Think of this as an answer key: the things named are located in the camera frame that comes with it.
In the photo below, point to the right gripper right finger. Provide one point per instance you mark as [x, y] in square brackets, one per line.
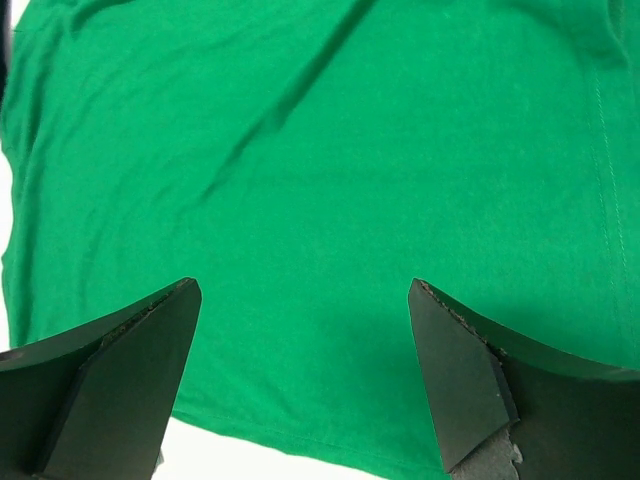
[505, 406]

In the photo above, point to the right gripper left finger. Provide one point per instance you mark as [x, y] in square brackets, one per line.
[94, 402]

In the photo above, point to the green t shirt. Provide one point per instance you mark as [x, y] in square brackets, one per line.
[304, 161]

